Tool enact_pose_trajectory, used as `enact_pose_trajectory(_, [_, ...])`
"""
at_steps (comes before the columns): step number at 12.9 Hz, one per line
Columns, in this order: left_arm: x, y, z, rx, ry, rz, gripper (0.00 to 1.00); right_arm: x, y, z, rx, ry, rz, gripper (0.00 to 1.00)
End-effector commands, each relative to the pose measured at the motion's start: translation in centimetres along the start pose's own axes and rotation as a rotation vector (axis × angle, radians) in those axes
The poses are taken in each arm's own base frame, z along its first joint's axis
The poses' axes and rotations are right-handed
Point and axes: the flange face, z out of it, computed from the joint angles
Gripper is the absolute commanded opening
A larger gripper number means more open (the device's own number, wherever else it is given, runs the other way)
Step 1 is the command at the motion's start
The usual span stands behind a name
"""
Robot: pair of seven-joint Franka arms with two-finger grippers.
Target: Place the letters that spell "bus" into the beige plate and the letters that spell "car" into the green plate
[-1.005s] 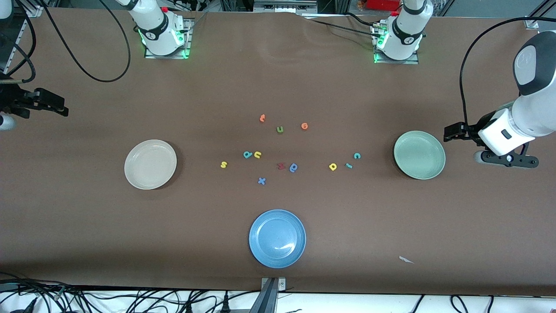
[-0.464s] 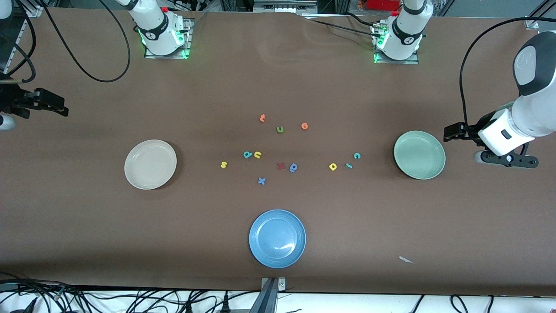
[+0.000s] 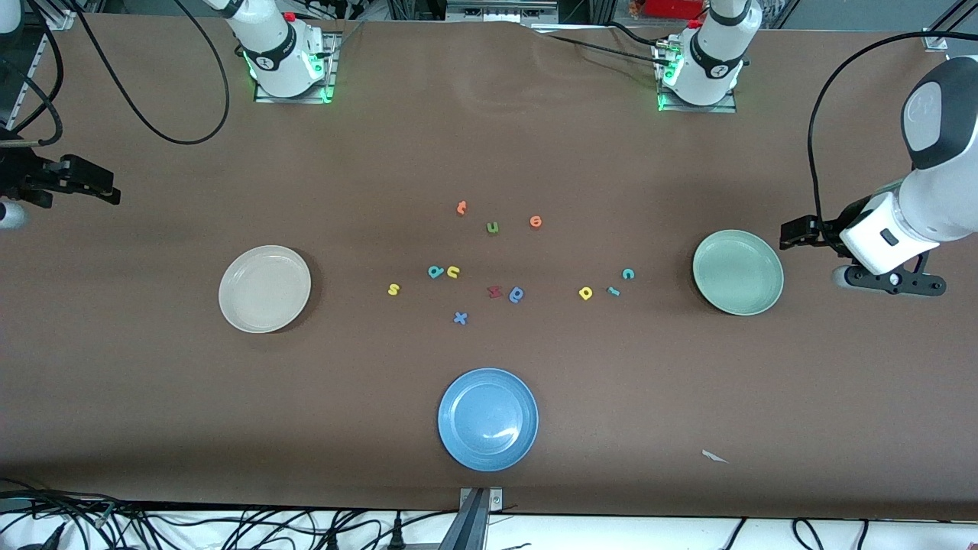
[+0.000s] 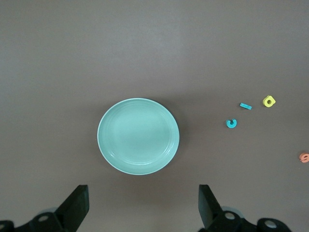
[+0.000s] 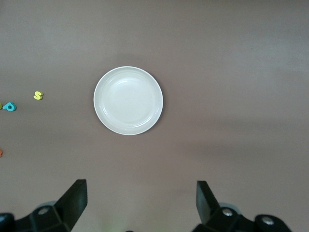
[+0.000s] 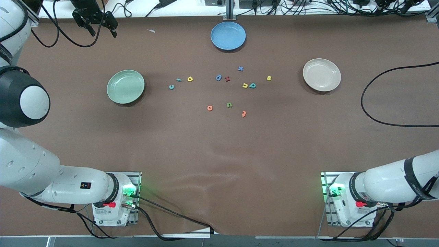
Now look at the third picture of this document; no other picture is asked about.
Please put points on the red box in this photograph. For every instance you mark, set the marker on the red box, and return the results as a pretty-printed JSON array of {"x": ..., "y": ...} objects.
[{"x": 672, "y": 8}]

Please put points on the white paper scrap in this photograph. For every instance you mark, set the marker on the white paper scrap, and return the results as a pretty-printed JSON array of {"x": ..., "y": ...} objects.
[{"x": 714, "y": 456}]

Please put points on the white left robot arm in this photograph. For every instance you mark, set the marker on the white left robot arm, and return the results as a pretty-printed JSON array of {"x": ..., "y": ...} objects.
[{"x": 947, "y": 191}]

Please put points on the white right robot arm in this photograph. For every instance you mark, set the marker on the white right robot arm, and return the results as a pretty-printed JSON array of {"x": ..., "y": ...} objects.
[{"x": 267, "y": 46}]

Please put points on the beige round plate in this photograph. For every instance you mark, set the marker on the beige round plate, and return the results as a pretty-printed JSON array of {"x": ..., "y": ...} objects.
[{"x": 264, "y": 289}]

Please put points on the metal table edge bracket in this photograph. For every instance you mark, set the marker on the metal table edge bracket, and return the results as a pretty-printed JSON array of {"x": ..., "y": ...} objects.
[{"x": 477, "y": 512}]

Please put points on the blue round plate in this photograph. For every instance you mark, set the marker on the blue round plate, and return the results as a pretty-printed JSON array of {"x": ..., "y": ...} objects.
[{"x": 487, "y": 419}]

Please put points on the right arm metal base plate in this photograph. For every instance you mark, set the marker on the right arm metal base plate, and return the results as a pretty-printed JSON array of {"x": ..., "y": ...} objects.
[{"x": 328, "y": 76}]

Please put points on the green round plate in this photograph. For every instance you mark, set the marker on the green round plate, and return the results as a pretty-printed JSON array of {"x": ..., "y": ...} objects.
[{"x": 738, "y": 273}]

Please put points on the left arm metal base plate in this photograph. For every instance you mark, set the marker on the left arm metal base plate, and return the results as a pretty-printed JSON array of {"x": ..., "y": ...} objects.
[{"x": 699, "y": 108}]

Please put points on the aluminium frame rail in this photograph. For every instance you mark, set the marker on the aluminium frame rail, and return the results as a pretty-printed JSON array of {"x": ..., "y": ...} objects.
[
  {"x": 30, "y": 76},
  {"x": 936, "y": 38}
]

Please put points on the grey metal box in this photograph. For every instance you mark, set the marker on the grey metal box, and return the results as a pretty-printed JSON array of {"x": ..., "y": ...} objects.
[{"x": 500, "y": 9}]

